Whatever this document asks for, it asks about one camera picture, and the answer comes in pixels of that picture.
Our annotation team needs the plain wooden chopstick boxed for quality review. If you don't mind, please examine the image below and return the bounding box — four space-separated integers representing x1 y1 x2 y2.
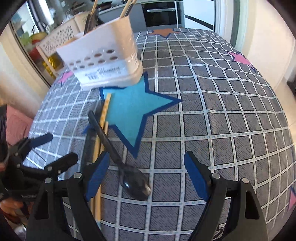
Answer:
90 122 110 223

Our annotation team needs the black spoon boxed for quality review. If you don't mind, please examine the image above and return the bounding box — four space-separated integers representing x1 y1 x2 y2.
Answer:
88 110 151 201

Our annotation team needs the beige perforated storage rack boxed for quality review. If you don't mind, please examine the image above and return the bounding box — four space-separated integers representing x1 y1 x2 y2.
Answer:
36 11 89 71

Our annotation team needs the black built-in oven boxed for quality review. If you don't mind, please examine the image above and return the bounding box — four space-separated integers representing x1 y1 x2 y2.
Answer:
142 1 182 28

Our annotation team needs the white plastic utensil caddy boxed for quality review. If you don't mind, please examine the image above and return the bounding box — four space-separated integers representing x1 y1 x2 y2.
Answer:
56 16 143 90

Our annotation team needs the grey checked tablecloth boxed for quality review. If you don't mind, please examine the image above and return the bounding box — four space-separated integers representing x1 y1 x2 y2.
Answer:
23 27 296 241

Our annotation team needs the patterned yellow chopstick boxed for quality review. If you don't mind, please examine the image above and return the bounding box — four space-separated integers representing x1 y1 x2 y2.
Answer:
91 93 111 223

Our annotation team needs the white refrigerator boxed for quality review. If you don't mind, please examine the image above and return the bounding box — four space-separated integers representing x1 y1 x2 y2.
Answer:
183 0 215 30

